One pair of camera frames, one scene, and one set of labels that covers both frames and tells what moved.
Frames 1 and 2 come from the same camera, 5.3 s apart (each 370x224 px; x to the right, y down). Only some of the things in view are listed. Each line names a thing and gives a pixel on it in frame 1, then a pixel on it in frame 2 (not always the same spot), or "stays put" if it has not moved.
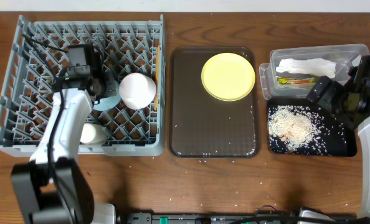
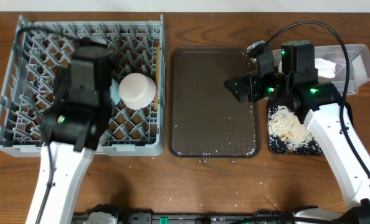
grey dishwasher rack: x=131 y=43 stays put
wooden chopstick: x=157 y=78 stays put
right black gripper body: x=335 y=100 -> x=272 y=85
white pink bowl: x=137 y=91 stays put
